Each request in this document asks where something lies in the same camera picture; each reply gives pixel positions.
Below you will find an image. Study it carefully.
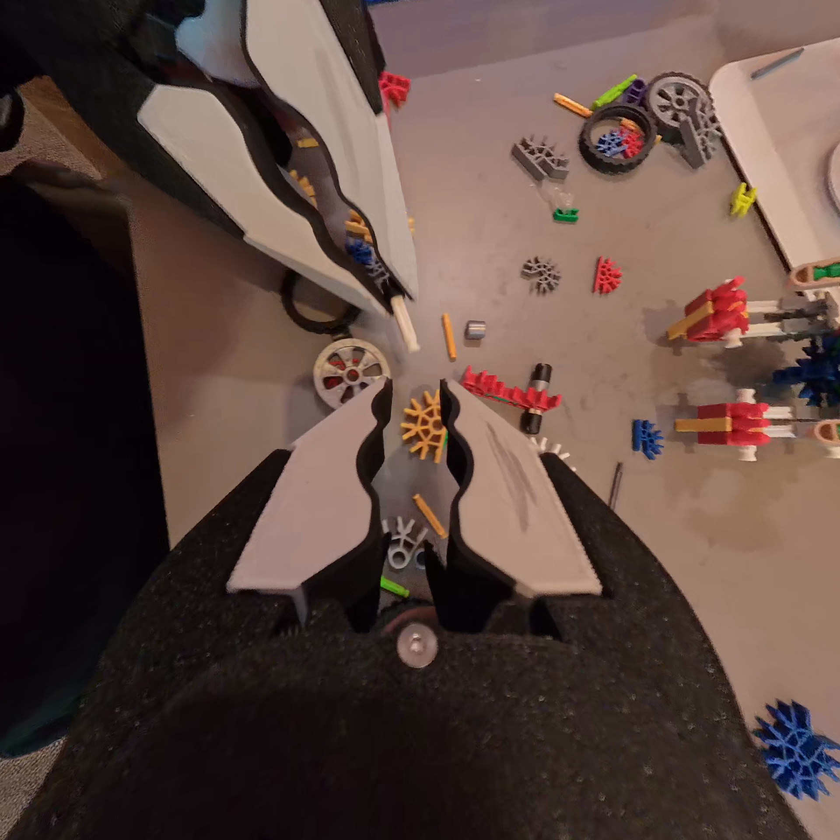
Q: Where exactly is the grey half-round connector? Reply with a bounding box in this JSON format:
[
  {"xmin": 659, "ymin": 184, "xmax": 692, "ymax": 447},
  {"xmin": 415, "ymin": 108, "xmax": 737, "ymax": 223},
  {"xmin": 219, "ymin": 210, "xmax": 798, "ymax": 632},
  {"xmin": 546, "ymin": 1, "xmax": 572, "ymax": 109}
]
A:
[{"xmin": 511, "ymin": 134, "xmax": 571, "ymax": 184}]

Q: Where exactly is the red toothed connector assembly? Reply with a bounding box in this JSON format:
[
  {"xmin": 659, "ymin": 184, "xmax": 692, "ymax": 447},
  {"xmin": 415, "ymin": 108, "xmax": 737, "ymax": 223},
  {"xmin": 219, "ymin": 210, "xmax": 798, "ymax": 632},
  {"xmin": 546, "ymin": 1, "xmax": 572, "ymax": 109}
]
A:
[{"xmin": 459, "ymin": 365, "xmax": 564, "ymax": 414}]

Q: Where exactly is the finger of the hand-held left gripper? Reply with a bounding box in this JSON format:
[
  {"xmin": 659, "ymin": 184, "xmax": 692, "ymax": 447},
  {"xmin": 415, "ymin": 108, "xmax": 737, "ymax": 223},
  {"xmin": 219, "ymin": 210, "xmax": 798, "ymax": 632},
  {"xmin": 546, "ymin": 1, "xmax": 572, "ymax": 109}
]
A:
[
  {"xmin": 136, "ymin": 82, "xmax": 398, "ymax": 319},
  {"xmin": 241, "ymin": 0, "xmax": 421, "ymax": 303}
]

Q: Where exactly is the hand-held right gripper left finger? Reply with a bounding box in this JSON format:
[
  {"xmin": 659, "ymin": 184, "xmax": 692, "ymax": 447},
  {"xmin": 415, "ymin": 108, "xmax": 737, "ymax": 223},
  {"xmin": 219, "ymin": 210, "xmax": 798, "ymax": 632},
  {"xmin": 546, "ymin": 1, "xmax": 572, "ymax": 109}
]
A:
[{"xmin": 225, "ymin": 377, "xmax": 395, "ymax": 632}]

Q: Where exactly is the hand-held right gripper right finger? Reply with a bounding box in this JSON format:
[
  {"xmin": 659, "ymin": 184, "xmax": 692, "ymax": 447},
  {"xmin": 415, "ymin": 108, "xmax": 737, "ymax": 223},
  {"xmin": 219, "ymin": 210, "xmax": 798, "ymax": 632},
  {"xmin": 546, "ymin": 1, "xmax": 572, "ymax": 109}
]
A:
[{"xmin": 425, "ymin": 377, "xmax": 604, "ymax": 632}]

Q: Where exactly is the large blue snowflake connector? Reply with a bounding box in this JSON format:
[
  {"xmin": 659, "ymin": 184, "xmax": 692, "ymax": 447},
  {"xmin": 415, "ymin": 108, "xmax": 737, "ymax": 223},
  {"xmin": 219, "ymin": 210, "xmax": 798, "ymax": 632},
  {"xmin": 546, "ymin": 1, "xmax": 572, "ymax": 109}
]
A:
[{"xmin": 752, "ymin": 700, "xmax": 840, "ymax": 800}]

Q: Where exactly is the yellow fan connector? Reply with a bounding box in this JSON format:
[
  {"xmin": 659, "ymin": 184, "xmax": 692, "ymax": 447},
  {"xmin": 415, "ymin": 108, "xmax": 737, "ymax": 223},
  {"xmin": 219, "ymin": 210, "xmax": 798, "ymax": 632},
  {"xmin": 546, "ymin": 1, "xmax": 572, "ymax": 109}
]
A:
[{"xmin": 287, "ymin": 134, "xmax": 320, "ymax": 206}]

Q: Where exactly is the long grey fan connector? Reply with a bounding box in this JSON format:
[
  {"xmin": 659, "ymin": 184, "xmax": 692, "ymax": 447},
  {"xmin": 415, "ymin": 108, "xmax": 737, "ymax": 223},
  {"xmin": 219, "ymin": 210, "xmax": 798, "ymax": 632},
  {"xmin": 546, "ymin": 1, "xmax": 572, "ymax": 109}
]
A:
[{"xmin": 678, "ymin": 104, "xmax": 724, "ymax": 169}]

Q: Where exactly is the black and silver tube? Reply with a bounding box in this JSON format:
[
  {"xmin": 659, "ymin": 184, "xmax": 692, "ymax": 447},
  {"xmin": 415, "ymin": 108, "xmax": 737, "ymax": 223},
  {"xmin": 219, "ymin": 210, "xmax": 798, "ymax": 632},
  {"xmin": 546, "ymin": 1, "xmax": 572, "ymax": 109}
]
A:
[{"xmin": 521, "ymin": 362, "xmax": 555, "ymax": 435}]

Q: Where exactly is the white stand base board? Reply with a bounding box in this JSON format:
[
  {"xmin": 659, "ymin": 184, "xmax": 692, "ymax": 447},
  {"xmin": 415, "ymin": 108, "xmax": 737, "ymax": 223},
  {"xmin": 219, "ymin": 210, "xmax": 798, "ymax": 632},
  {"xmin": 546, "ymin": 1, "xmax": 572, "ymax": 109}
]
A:
[{"xmin": 709, "ymin": 36, "xmax": 840, "ymax": 271}]

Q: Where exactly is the white snowflake connector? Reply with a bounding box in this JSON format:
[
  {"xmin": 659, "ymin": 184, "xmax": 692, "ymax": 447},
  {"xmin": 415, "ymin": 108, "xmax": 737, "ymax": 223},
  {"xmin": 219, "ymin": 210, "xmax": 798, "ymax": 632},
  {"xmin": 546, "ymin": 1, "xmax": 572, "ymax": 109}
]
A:
[{"xmin": 529, "ymin": 435, "xmax": 577, "ymax": 472}]

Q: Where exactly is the black rubber tyre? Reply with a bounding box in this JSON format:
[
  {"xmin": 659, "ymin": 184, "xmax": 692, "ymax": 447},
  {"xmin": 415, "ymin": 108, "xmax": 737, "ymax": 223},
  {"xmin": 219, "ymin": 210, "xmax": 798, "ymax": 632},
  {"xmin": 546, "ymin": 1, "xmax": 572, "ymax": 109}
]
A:
[
  {"xmin": 281, "ymin": 270, "xmax": 363, "ymax": 337},
  {"xmin": 578, "ymin": 103, "xmax": 659, "ymax": 177}
]

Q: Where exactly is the colourful construction toy model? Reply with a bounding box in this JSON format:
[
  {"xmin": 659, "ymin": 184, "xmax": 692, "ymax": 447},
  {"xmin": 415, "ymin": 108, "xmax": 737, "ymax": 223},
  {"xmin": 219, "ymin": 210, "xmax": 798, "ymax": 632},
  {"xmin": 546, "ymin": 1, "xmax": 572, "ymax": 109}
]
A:
[{"xmin": 666, "ymin": 259, "xmax": 840, "ymax": 463}]

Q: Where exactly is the grey spoked wheel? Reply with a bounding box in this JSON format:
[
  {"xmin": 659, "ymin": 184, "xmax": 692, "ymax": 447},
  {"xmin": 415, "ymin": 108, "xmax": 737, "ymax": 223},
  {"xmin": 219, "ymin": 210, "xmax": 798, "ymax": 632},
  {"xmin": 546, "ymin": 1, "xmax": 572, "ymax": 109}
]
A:
[
  {"xmin": 646, "ymin": 71, "xmax": 716, "ymax": 142},
  {"xmin": 312, "ymin": 338, "xmax": 392, "ymax": 409}
]

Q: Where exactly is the yellow snowflake connector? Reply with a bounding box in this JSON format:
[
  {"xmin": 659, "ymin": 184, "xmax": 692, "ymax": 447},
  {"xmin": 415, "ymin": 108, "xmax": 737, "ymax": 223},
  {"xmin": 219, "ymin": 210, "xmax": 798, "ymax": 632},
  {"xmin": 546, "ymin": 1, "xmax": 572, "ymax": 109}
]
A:
[{"xmin": 400, "ymin": 389, "xmax": 450, "ymax": 462}]

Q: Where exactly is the light grey wedge connector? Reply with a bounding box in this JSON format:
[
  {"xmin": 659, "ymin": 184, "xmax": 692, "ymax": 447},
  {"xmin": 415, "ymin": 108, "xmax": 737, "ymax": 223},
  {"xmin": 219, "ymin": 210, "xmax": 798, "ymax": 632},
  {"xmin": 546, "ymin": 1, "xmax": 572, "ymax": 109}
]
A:
[{"xmin": 382, "ymin": 516, "xmax": 432, "ymax": 570}]

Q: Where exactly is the dark grey snowflake connector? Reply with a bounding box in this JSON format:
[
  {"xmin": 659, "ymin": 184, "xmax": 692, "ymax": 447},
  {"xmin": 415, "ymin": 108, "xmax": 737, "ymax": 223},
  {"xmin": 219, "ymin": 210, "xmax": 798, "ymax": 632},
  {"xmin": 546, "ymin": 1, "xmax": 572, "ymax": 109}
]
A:
[{"xmin": 521, "ymin": 255, "xmax": 562, "ymax": 295}]

